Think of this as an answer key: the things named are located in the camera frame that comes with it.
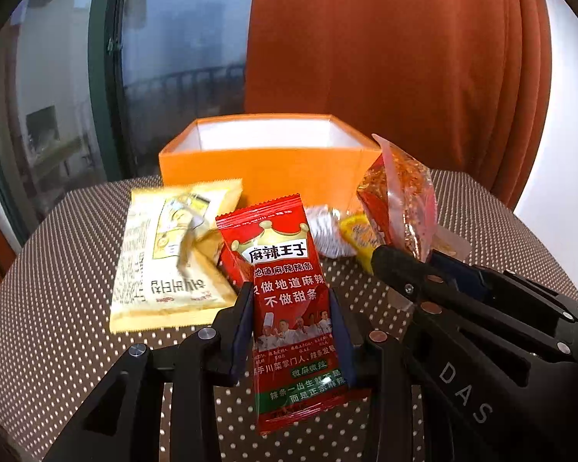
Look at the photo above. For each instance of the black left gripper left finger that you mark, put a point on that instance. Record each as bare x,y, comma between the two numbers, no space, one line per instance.
120,418

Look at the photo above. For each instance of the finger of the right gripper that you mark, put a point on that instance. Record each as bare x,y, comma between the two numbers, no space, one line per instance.
404,274
454,268

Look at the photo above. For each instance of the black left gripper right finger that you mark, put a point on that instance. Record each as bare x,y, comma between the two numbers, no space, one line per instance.
372,361

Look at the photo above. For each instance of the small yellow snack packet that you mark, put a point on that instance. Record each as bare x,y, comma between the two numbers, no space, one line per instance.
356,230

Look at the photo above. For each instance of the red clear chili snack bag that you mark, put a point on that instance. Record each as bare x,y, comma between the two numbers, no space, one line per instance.
398,198

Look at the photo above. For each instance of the red spicy strip packet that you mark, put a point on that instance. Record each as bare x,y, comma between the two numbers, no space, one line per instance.
295,361

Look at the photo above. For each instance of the silver foil snack packet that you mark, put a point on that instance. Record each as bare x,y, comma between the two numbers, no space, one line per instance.
323,222

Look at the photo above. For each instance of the yellow nut snack bag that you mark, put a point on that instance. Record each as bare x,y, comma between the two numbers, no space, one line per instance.
168,274

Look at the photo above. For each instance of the brown polka dot tablecloth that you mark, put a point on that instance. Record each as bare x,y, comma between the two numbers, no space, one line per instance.
55,344

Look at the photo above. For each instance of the orange cardboard box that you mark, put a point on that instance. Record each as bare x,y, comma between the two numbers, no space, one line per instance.
318,157

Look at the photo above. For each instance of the green window frame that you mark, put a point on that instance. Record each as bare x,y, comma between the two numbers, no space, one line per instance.
60,128

